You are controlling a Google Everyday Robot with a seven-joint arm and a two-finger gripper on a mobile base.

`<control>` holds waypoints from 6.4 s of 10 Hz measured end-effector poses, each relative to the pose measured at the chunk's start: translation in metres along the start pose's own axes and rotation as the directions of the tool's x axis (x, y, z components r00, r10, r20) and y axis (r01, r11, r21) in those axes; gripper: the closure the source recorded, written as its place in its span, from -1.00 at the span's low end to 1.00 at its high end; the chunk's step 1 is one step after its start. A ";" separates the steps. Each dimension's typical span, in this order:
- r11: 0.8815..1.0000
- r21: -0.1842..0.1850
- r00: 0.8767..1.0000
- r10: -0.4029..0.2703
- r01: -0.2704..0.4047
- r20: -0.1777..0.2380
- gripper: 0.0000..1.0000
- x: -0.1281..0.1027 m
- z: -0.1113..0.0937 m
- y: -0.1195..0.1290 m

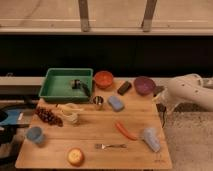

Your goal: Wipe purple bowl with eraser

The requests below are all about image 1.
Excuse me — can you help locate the window post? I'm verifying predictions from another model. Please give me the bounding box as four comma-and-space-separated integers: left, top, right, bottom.
78, 0, 90, 32
141, 0, 157, 32

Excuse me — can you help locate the silver fork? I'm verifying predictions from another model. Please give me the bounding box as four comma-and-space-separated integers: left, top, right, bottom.
94, 144, 127, 149

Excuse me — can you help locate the blue black machine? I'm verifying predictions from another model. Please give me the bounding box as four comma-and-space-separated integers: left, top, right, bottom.
0, 103, 37, 158

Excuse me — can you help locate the black cable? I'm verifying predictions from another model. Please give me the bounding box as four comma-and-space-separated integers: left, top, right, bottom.
156, 103, 168, 129

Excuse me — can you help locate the right window post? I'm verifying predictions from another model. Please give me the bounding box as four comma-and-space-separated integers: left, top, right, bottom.
141, 0, 157, 32

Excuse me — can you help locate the orange carrot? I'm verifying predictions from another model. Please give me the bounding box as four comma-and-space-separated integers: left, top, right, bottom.
115, 122, 137, 141

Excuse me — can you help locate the purple bowl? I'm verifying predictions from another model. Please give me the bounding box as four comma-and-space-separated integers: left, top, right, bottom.
134, 76, 156, 95

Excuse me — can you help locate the black brush in tray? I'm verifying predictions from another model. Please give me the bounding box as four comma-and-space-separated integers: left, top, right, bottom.
71, 79, 91, 97

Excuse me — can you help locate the yellow apple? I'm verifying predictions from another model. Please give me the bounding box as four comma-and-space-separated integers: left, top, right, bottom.
67, 148, 84, 166

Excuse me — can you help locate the blue sponge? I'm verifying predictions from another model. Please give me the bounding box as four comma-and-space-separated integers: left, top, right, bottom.
108, 96, 124, 112

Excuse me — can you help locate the small metal cup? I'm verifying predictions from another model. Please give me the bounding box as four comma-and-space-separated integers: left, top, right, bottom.
93, 96, 104, 110

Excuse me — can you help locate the black eraser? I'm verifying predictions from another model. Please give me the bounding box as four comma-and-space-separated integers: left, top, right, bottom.
117, 81, 132, 95

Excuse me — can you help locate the left window post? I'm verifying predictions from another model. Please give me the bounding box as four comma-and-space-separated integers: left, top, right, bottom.
78, 0, 90, 32

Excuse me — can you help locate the orange bowl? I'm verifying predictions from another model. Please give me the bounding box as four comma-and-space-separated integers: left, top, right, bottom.
94, 71, 113, 89

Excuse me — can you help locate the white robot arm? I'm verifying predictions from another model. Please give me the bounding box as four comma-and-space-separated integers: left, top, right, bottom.
153, 74, 213, 113

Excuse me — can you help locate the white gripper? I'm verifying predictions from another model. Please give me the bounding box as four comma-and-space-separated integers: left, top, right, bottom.
153, 88, 170, 106

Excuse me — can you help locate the bunch of dark grapes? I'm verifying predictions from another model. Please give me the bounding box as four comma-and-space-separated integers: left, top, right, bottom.
35, 107, 63, 127

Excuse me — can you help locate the green plastic tray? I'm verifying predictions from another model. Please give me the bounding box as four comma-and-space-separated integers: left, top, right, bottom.
39, 68, 93, 103

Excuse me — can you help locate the yellow banana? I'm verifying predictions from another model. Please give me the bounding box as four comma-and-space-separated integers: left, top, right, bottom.
56, 103, 83, 115

